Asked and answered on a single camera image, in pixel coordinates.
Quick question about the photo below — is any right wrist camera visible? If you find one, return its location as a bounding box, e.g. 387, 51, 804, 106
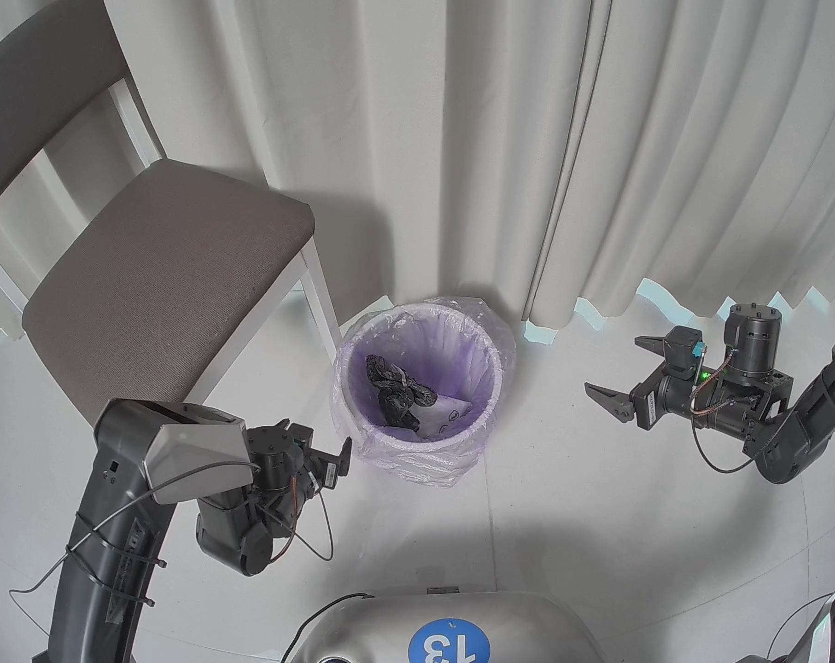
659, 325, 707, 378

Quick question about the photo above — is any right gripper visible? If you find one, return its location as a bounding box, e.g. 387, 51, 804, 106
584, 333, 703, 431

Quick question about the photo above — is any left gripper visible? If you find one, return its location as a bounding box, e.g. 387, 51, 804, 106
311, 437, 353, 493

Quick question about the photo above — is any white curtain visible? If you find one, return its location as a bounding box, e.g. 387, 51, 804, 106
523, 0, 835, 335
0, 0, 601, 345

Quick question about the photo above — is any grey padded white chair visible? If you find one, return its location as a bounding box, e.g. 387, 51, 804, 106
0, 0, 344, 433

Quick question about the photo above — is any black cable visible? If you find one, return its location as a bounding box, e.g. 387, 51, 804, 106
691, 429, 758, 474
10, 462, 261, 593
282, 593, 371, 663
279, 488, 335, 562
765, 593, 834, 663

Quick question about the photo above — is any white printed wrapper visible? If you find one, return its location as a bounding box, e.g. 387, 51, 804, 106
416, 392, 474, 439

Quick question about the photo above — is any purple plastic bag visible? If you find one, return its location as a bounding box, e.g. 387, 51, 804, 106
330, 293, 519, 490

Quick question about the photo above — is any white trash bin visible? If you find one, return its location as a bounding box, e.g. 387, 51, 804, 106
337, 303, 509, 471

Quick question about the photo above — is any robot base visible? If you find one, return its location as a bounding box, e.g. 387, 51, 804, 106
282, 584, 598, 663

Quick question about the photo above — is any crumpled black plastic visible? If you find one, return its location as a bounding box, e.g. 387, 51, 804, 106
365, 354, 438, 432

